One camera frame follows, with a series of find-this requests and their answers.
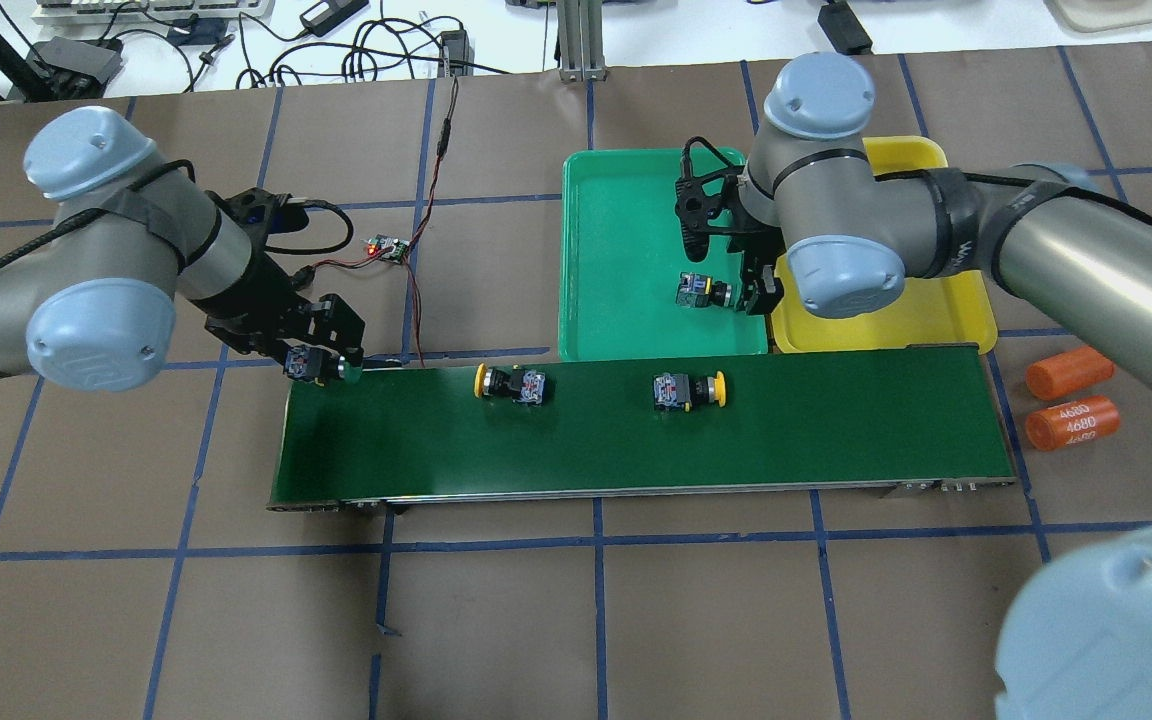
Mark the aluminium frame post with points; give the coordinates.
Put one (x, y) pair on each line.
(580, 37)

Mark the green push button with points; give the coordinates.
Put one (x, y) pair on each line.
(702, 290)
(305, 363)

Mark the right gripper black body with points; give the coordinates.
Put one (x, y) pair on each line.
(758, 290)

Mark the black power adapter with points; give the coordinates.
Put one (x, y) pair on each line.
(322, 17)

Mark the yellow push button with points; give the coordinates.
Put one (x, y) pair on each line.
(520, 385)
(673, 391)

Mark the beige tray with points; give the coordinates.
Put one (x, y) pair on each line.
(1102, 16)

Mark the green conveyor belt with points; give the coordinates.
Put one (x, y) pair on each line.
(845, 419)

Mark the motor controller board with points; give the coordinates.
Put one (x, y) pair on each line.
(385, 248)

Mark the yellow plastic tray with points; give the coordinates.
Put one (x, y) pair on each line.
(944, 311)

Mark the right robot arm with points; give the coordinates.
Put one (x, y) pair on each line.
(831, 226)

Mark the orange cylinder marked 4680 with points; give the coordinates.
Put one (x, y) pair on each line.
(1073, 423)

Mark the plain orange cylinder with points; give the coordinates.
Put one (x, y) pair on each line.
(1067, 373)

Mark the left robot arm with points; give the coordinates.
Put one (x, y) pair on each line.
(90, 304)

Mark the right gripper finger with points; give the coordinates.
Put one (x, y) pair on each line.
(761, 289)

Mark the green plastic tray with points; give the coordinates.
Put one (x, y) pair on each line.
(621, 259)

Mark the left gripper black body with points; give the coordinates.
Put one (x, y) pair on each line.
(258, 296)

